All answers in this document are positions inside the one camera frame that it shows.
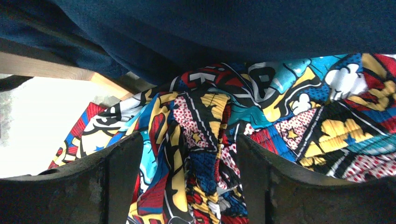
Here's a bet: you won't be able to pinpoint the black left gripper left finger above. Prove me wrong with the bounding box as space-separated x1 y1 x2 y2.
0 132 143 224

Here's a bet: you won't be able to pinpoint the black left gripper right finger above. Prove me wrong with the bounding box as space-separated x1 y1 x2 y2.
236 134 396 224

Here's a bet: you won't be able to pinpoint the comic print shorts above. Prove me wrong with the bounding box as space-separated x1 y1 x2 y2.
49 53 396 224

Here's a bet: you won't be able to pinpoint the navy blue shorts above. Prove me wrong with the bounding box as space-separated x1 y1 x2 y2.
0 0 396 85

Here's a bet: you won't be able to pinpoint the wooden clothes rack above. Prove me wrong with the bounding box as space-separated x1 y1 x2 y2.
0 52 136 100

